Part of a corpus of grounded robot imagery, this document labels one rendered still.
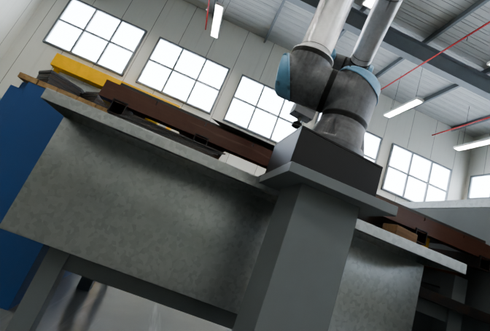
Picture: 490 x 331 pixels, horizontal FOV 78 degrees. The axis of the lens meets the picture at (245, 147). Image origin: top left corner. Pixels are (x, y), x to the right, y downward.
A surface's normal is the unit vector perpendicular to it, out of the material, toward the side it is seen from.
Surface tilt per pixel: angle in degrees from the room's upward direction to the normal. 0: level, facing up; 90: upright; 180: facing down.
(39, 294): 90
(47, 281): 90
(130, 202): 90
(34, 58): 90
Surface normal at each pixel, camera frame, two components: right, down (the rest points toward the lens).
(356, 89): -0.08, -0.30
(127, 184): 0.21, -0.21
